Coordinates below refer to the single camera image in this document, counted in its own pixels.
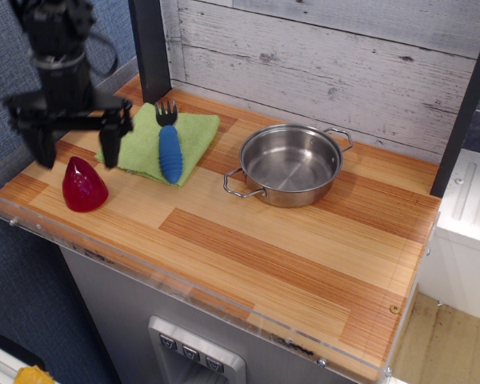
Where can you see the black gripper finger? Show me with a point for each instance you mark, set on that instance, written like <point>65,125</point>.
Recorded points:
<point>39,140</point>
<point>110,140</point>

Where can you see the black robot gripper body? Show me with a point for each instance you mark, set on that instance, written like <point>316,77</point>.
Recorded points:
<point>66,101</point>

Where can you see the red toy pepper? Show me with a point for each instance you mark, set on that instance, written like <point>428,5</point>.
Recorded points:
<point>82,188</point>

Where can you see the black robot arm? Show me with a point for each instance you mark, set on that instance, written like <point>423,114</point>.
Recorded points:
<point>57,32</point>

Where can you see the green folded cloth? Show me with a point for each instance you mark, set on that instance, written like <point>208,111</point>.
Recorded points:
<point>139,148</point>

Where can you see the grey toy fridge cabinet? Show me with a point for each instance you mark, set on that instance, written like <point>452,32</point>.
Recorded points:
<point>121,304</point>

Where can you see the stainless steel pot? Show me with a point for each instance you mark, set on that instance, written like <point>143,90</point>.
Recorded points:
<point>288,165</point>

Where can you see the silver dispenser button panel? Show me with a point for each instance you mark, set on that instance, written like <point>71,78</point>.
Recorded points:
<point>184,357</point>

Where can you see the yellow tape piece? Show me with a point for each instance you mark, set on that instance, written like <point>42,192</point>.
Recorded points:
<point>33,375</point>

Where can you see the white toy sink unit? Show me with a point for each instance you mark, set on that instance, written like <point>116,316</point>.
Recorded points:
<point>450,270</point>

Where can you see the blue handled toy fork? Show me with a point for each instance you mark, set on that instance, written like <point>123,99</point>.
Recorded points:
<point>169,147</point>

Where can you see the black left frame post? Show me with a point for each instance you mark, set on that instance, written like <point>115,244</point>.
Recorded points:
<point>150,48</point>

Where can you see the black frame post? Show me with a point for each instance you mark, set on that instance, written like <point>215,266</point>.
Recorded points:
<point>458,134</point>
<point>150,48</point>

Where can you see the black right frame post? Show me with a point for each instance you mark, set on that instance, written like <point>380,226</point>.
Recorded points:
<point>458,134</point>

